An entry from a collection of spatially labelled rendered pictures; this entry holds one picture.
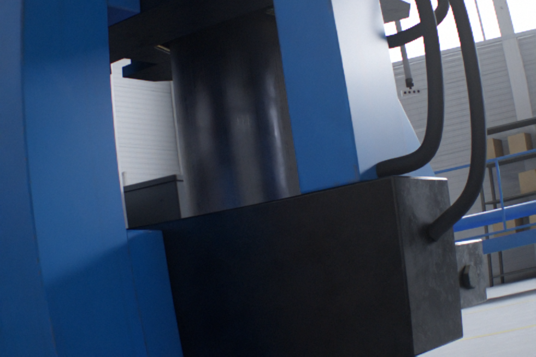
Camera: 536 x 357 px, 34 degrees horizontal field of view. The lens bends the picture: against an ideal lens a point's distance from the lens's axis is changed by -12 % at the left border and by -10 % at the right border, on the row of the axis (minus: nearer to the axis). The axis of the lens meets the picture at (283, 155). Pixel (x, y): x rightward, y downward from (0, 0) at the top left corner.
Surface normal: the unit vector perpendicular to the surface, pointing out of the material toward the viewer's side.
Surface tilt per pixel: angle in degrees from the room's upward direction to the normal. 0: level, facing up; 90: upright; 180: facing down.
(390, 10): 180
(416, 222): 90
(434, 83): 87
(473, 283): 90
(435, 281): 90
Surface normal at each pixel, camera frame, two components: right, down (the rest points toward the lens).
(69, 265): 0.82, -0.19
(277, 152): 0.34, -0.18
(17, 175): -0.56, -0.04
